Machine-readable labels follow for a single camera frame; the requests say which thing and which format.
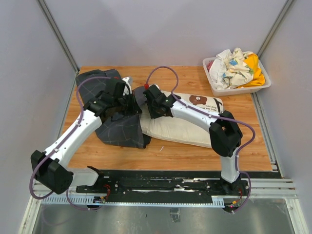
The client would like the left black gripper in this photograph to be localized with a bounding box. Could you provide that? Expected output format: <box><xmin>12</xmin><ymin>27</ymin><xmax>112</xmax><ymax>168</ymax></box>
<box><xmin>114</xmin><ymin>90</ymin><xmax>143</xmax><ymax>117</ymax></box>

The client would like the dark grey checked pillowcase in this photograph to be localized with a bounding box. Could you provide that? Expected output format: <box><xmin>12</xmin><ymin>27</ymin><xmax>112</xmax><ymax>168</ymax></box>
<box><xmin>76</xmin><ymin>69</ymin><xmax>151</xmax><ymax>149</ymax></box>

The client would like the cream pillow with bear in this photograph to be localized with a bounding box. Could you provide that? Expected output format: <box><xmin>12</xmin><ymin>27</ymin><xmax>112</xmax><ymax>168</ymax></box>
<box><xmin>140</xmin><ymin>93</ymin><xmax>224</xmax><ymax>148</ymax></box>

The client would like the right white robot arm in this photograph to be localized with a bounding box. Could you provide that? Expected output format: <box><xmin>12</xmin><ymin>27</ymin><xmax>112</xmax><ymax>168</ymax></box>
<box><xmin>143</xmin><ymin>85</ymin><xmax>242</xmax><ymax>195</ymax></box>

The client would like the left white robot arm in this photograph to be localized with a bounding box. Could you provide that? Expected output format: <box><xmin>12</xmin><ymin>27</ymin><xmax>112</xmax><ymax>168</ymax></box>
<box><xmin>29</xmin><ymin>77</ymin><xmax>140</xmax><ymax>198</ymax></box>

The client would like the crumpled patterned white cloth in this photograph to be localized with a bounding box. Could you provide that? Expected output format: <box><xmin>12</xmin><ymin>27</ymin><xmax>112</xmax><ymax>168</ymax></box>
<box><xmin>209</xmin><ymin>48</ymin><xmax>258</xmax><ymax>90</ymax></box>

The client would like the white plastic basket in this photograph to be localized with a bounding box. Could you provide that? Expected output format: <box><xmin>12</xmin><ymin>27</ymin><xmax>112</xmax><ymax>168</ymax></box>
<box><xmin>202</xmin><ymin>56</ymin><xmax>272</xmax><ymax>97</ymax></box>

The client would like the yellow cloth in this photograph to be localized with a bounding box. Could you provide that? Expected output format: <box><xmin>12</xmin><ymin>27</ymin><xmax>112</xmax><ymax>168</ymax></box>
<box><xmin>239</xmin><ymin>53</ymin><xmax>266</xmax><ymax>88</ymax></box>

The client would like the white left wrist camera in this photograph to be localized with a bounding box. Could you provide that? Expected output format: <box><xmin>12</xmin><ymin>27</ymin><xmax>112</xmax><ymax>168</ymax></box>
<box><xmin>122</xmin><ymin>77</ymin><xmax>133</xmax><ymax>96</ymax></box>

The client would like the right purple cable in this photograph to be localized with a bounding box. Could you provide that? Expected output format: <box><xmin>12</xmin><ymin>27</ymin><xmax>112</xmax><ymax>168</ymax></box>
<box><xmin>145</xmin><ymin>66</ymin><xmax>256</xmax><ymax>176</ymax></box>

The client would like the purple cable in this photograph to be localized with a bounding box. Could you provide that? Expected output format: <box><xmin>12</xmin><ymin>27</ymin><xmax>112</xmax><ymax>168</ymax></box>
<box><xmin>145</xmin><ymin>66</ymin><xmax>256</xmax><ymax>176</ymax></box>
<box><xmin>29</xmin><ymin>77</ymin><xmax>113</xmax><ymax>200</ymax></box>

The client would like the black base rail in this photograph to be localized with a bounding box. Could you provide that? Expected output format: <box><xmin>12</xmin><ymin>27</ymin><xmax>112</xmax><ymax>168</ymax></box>
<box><xmin>76</xmin><ymin>170</ymin><xmax>250</xmax><ymax>201</ymax></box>

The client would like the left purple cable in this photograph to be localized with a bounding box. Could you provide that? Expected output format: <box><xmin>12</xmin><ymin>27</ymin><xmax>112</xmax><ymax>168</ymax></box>
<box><xmin>29</xmin><ymin>77</ymin><xmax>113</xmax><ymax>200</ymax></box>

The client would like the white slotted cable duct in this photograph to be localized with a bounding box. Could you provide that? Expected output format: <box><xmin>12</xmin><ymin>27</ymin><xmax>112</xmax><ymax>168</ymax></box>
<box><xmin>41</xmin><ymin>196</ymin><xmax>225</xmax><ymax>208</ymax></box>

